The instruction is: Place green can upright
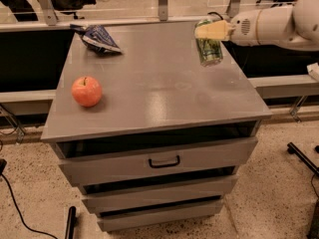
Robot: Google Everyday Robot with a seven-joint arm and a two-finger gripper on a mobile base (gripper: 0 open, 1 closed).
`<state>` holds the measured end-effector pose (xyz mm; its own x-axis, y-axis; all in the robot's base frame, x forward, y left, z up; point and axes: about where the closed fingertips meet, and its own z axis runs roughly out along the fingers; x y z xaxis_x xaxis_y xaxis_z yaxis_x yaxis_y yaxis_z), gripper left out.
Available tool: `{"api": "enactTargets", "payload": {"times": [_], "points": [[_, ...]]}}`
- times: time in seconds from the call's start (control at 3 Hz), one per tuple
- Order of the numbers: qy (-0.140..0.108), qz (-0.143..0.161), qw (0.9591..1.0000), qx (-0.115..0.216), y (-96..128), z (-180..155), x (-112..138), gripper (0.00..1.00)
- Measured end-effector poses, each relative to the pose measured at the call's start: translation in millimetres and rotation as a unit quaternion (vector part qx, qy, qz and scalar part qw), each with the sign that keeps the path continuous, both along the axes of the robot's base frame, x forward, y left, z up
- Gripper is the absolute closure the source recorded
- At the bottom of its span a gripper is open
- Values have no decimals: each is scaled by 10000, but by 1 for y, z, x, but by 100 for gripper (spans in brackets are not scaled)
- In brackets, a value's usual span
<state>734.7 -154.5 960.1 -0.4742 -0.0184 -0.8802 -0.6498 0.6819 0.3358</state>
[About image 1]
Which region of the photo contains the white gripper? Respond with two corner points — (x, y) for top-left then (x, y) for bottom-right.
(194, 10), (259, 46)

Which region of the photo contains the green soda can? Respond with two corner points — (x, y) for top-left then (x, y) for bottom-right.
(195, 19), (223, 67)

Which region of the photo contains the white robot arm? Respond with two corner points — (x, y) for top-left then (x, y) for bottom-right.
(194, 0), (319, 52)

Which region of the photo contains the blue chip bag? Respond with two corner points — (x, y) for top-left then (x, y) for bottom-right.
(70, 24), (122, 55)

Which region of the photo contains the grey drawer cabinet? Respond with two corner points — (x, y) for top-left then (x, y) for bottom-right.
(42, 22), (270, 231)

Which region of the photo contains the black chair base leg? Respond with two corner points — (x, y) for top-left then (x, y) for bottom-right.
(287, 142), (319, 177)

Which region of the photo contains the red apple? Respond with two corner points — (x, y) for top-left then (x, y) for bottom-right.
(71, 76), (102, 108)

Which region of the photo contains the black stand leg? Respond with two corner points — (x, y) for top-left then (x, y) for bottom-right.
(65, 206), (76, 239)

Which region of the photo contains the black drawer handle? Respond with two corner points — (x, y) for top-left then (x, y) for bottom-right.
(148, 155), (180, 169)

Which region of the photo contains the black floor cable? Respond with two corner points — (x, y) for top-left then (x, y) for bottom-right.
(0, 158), (59, 239)

